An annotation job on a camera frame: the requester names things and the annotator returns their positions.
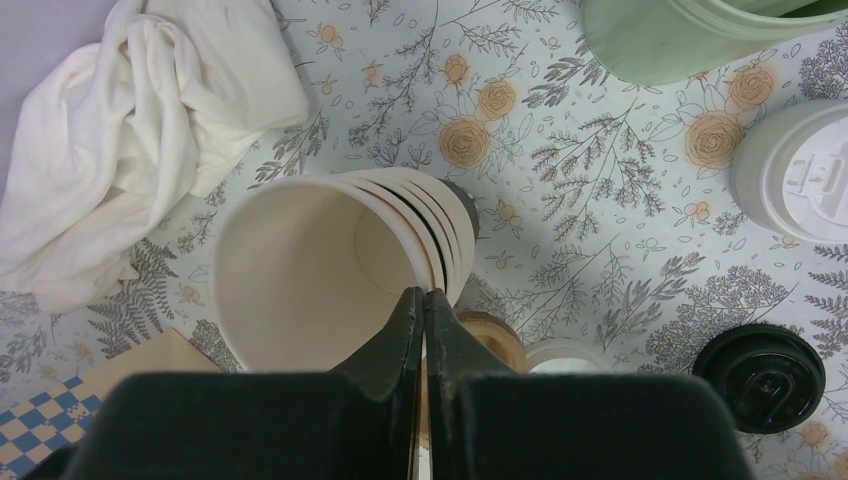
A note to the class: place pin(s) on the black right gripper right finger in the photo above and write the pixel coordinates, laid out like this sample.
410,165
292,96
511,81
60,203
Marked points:
489,422

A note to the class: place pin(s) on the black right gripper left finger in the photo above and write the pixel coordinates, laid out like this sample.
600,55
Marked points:
355,421

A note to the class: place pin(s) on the white coffee lid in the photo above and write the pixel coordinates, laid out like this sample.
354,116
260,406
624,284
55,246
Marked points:
564,355

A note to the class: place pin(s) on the blue checkered paper bag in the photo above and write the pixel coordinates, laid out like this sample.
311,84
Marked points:
60,416

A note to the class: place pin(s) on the black coffee lid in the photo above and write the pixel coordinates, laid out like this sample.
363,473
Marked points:
770,378

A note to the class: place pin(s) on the stack of brown cup carriers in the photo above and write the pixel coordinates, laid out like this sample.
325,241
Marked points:
497,336

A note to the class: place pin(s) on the stack of black paper cups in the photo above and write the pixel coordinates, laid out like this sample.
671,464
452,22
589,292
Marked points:
308,268

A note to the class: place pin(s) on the floral tablecloth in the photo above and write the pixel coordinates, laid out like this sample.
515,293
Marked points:
606,209

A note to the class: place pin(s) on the white cloth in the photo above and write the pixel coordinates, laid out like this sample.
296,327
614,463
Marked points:
162,107

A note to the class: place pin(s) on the stack of white lids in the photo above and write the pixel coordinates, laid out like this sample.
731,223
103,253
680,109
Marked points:
789,174

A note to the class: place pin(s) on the green straw holder cup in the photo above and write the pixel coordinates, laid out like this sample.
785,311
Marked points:
659,42

